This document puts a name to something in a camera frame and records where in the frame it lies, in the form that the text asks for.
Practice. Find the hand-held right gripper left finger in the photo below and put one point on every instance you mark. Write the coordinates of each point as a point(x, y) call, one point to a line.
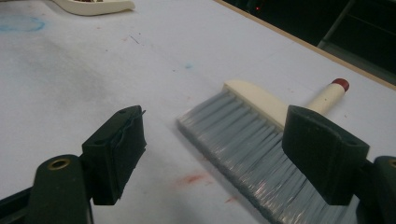
point(120, 155)

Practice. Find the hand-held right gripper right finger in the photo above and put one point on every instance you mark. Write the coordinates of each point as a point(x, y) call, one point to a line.
point(323, 158)

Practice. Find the cream brush with grey bristles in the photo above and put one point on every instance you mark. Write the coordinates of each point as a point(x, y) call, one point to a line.
point(236, 133)

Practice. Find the cream dustpan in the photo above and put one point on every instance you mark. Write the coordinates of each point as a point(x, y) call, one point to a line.
point(99, 7)

